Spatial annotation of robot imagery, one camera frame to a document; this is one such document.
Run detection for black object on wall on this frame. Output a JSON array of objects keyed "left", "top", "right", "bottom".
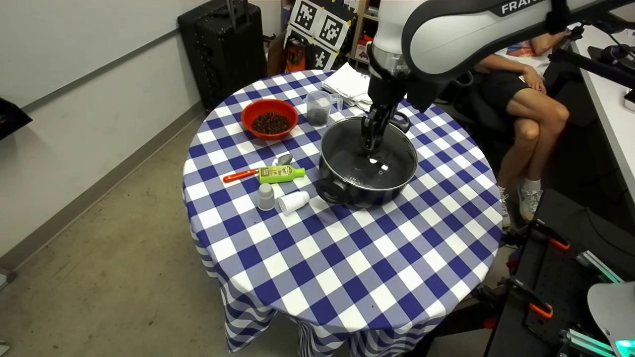
[{"left": 0, "top": 97, "right": 35, "bottom": 141}]

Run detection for white salt shaker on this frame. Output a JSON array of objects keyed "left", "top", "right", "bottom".
[{"left": 257, "top": 180, "right": 279, "bottom": 214}]

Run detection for clear drinking glass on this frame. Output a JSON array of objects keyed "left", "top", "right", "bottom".
[{"left": 305, "top": 89, "right": 336, "bottom": 129}]

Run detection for seated person in black shorts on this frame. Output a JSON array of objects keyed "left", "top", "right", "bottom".
[{"left": 463, "top": 27, "right": 578, "bottom": 200}]

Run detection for black white tag board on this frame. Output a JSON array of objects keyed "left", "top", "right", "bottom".
[{"left": 283, "top": 0, "right": 358, "bottom": 71}]

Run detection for dark beans in bowl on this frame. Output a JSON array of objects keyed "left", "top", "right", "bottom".
[{"left": 251, "top": 111, "right": 293, "bottom": 135}]

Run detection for grey round disc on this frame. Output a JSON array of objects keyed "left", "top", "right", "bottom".
[{"left": 586, "top": 279, "right": 635, "bottom": 353}]

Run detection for black clamp with orange handle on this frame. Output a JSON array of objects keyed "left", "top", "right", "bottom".
[
  {"left": 509, "top": 275, "right": 557, "bottom": 321},
  {"left": 529, "top": 216, "right": 572, "bottom": 254}
]

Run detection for glass lid with black knob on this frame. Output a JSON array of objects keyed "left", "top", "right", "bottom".
[{"left": 322, "top": 117, "right": 420, "bottom": 192}]

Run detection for white sneaker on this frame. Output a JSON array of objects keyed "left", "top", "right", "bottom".
[{"left": 517, "top": 176, "right": 545, "bottom": 224}]

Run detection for black equipment case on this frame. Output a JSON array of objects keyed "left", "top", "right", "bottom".
[{"left": 178, "top": 0, "right": 269, "bottom": 111}]

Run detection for spoon with orange handle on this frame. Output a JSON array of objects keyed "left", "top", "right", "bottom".
[{"left": 221, "top": 152, "right": 295, "bottom": 184}]

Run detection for black cooking pot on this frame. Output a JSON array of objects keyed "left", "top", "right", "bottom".
[{"left": 314, "top": 117, "right": 422, "bottom": 210}]

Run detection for white folded napkin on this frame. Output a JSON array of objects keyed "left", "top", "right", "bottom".
[{"left": 322, "top": 61, "right": 376, "bottom": 113}]

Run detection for white desk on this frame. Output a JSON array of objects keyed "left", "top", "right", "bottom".
[{"left": 572, "top": 22, "right": 635, "bottom": 200}]

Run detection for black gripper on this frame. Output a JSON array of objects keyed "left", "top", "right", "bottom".
[{"left": 360, "top": 69, "right": 410, "bottom": 158}]

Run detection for red bowl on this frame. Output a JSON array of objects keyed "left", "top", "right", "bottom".
[{"left": 241, "top": 97, "right": 303, "bottom": 143}]

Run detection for blue white checkered tablecloth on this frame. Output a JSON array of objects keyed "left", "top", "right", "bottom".
[{"left": 182, "top": 67, "right": 507, "bottom": 357}]

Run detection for white plastic cup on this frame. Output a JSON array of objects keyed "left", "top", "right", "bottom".
[{"left": 277, "top": 188, "right": 312, "bottom": 214}]

